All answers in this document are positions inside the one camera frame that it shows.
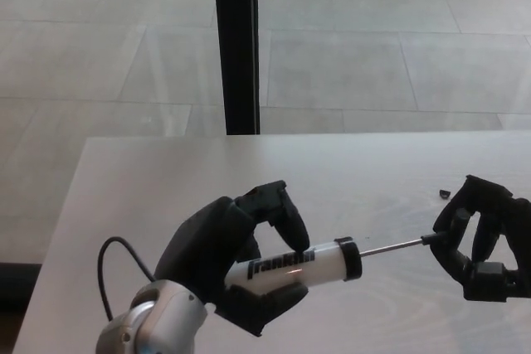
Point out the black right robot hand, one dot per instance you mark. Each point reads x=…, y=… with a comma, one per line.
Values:
x=518, y=225

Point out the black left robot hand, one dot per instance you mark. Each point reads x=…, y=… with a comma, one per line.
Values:
x=199, y=246

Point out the white Franklin hand air pump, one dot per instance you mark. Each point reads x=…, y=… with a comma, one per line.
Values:
x=327, y=263

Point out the small black plastic piece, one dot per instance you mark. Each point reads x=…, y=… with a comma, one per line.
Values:
x=443, y=194

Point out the black window frame post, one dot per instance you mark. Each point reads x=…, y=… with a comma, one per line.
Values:
x=236, y=47

